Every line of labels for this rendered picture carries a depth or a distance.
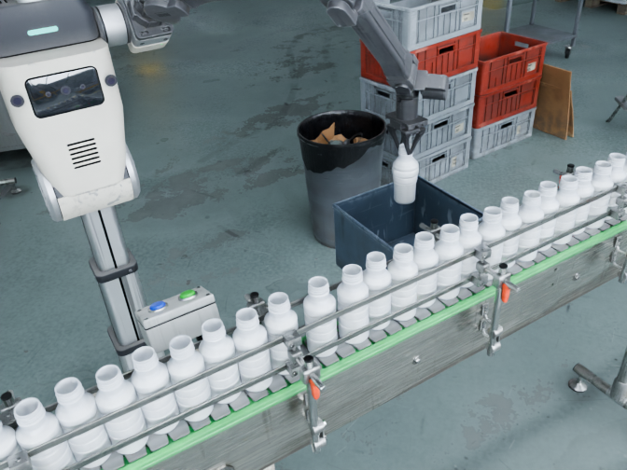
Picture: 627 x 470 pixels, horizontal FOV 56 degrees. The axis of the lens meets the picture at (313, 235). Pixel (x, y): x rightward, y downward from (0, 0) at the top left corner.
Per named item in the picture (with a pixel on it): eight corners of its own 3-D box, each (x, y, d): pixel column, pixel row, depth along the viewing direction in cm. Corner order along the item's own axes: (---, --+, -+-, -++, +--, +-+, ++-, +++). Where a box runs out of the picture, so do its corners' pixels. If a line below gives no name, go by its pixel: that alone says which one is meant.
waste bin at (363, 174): (332, 265, 306) (327, 154, 271) (290, 228, 339) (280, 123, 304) (401, 237, 325) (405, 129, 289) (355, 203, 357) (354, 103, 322)
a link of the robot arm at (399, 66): (327, -48, 107) (317, 8, 106) (357, -51, 104) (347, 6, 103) (399, 58, 145) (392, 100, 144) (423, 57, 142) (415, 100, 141)
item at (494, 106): (476, 130, 384) (480, 97, 371) (432, 112, 413) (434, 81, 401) (538, 106, 410) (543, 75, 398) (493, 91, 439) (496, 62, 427)
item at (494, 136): (473, 160, 396) (476, 130, 384) (430, 141, 425) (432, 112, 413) (533, 135, 422) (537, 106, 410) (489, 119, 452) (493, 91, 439)
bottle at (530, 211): (514, 245, 141) (523, 185, 132) (539, 253, 138) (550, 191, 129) (505, 257, 137) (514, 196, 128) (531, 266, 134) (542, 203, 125)
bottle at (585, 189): (556, 222, 148) (567, 163, 139) (581, 223, 147) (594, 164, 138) (560, 235, 143) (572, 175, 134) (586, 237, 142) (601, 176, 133)
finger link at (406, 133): (408, 145, 161) (410, 113, 156) (424, 154, 155) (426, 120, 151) (387, 151, 158) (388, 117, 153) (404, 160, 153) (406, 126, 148)
